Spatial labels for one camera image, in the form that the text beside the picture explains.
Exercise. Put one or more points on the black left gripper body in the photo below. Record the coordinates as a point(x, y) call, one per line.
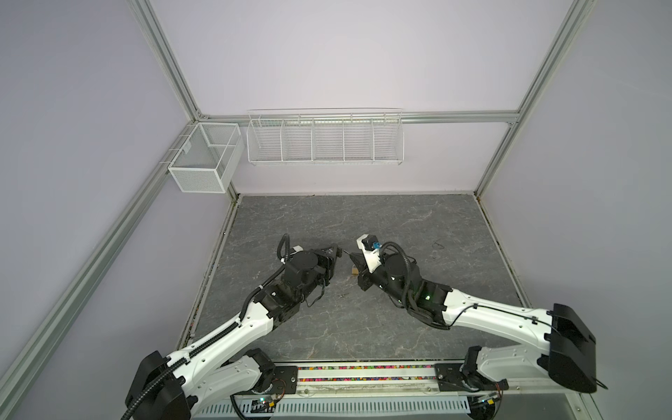
point(323, 272)

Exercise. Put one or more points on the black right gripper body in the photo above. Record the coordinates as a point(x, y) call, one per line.
point(382, 280)

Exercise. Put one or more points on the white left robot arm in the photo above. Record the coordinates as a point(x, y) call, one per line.
point(220, 365)

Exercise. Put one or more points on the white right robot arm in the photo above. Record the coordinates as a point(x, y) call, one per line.
point(553, 343)

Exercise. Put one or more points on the small white mesh basket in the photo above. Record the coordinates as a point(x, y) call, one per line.
point(205, 163)

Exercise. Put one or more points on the aluminium horizontal back bar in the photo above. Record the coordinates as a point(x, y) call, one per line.
point(407, 117)

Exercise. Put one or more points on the aluminium left side bar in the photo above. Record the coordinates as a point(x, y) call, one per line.
point(28, 366)

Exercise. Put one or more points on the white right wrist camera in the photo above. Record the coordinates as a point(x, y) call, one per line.
point(370, 248)

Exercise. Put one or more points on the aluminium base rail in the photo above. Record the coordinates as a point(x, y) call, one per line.
point(397, 390)

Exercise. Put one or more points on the long white wire basket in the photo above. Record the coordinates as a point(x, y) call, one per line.
point(326, 136)

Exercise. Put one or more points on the aluminium frame corner post left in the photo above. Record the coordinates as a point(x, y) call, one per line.
point(148, 21)

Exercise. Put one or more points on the aluminium frame corner post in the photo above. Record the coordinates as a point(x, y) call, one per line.
point(148, 21)
point(572, 24)

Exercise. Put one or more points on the aluminium frame corner post right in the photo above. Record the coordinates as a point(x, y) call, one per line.
point(572, 24)

